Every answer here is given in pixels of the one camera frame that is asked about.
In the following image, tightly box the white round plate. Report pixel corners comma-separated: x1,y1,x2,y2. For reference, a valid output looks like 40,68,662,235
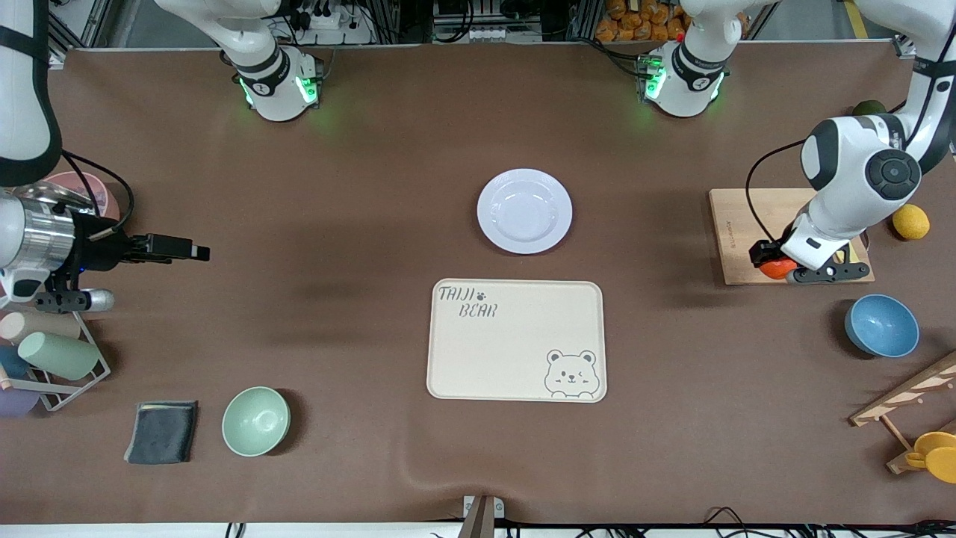
477,168,574,256

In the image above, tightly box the wooden cutting board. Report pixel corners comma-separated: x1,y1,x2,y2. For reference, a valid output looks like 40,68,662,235
708,187,876,286

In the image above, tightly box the pink bowl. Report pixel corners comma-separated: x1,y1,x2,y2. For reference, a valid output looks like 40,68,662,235
43,171,114,222

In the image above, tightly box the beige cup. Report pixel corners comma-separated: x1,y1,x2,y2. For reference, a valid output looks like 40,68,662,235
0,310,81,344

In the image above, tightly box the mint green cup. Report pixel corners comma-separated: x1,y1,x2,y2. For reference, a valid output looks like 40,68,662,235
17,331,101,381

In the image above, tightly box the blue bowl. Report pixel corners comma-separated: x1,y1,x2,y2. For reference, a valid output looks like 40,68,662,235
845,294,921,359

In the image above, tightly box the yellow lemon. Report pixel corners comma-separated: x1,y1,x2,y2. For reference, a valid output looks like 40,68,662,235
893,204,931,241

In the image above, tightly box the blue cup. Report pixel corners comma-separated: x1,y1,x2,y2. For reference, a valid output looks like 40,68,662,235
0,345,31,379

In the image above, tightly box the purple cup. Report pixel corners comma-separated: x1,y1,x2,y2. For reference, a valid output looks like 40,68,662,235
0,387,40,418

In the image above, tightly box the dark grey folded cloth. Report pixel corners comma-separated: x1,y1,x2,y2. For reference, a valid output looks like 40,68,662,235
123,401,199,466

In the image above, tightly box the green bowl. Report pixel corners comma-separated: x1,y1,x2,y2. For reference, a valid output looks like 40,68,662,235
221,386,291,457

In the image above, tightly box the wooden rack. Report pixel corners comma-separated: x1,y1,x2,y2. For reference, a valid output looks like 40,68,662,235
849,351,956,476

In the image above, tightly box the yellow cup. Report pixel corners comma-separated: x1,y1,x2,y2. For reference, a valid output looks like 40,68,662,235
925,446,956,485
904,431,956,470

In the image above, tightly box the bag of orange bread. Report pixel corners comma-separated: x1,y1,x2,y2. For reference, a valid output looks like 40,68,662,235
595,0,692,43

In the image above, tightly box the cream bear print tray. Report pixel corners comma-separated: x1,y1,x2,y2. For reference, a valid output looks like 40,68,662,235
426,279,608,404

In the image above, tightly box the white power strip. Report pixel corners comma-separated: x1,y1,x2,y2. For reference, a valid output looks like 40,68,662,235
469,25,543,43

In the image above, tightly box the grey wire cup rack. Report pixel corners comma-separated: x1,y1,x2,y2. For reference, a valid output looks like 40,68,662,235
0,294,112,412

